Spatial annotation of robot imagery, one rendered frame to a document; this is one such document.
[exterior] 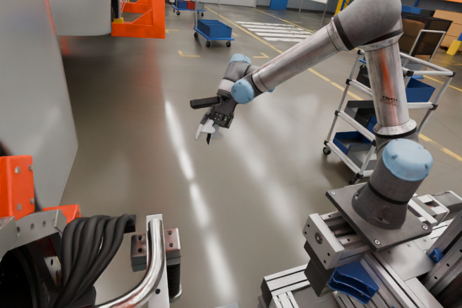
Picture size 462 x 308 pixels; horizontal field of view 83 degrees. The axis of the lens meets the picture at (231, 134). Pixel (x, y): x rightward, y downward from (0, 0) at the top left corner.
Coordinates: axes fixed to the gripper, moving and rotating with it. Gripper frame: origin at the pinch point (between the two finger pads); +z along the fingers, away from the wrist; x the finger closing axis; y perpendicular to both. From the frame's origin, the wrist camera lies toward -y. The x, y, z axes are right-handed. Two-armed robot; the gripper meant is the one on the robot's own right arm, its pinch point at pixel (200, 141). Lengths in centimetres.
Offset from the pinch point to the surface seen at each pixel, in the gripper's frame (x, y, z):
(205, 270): 56, 12, 64
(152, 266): -53, 20, 20
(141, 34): 196, -204, -99
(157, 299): -53, 22, 24
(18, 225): -62, 3, 20
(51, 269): -41, -5, 37
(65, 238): -57, 7, 21
